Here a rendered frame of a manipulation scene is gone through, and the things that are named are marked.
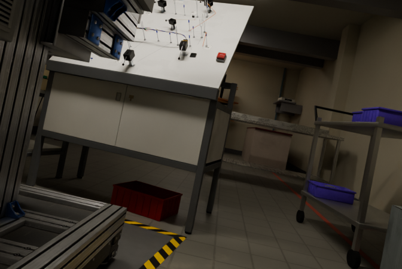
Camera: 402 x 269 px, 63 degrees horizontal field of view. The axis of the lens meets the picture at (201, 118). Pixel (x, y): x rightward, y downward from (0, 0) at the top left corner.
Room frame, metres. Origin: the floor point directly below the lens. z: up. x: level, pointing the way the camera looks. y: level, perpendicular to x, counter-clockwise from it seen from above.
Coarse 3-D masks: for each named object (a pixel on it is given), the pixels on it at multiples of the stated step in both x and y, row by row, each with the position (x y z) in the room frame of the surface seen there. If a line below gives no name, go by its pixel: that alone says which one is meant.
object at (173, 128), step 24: (144, 96) 2.03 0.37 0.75; (168, 96) 1.99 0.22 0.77; (120, 120) 2.06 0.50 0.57; (144, 120) 2.02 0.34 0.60; (168, 120) 1.98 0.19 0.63; (192, 120) 1.95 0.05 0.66; (120, 144) 2.05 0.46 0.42; (144, 144) 2.01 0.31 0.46; (168, 144) 1.98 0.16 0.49; (192, 144) 1.94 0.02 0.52
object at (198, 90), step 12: (48, 60) 2.17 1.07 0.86; (60, 72) 2.17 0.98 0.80; (72, 72) 2.12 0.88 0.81; (84, 72) 2.10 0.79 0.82; (96, 72) 2.08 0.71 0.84; (108, 72) 2.05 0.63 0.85; (120, 72) 2.04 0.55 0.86; (132, 84) 2.01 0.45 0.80; (144, 84) 1.99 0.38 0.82; (156, 84) 1.97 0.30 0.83; (168, 84) 1.95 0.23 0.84; (180, 84) 1.93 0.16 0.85; (192, 96) 1.97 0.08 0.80; (204, 96) 1.89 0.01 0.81; (216, 96) 1.88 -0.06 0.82
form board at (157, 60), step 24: (168, 0) 2.69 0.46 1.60; (192, 0) 2.66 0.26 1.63; (144, 24) 2.44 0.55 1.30; (168, 24) 2.42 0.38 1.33; (192, 24) 2.40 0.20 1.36; (216, 24) 2.38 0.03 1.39; (240, 24) 2.36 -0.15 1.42; (144, 48) 2.21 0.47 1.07; (168, 48) 2.20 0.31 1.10; (192, 48) 2.18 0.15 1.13; (216, 48) 2.16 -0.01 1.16; (144, 72) 2.03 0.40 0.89; (168, 72) 2.01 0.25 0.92; (192, 72) 2.00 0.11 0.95; (216, 72) 1.99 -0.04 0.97
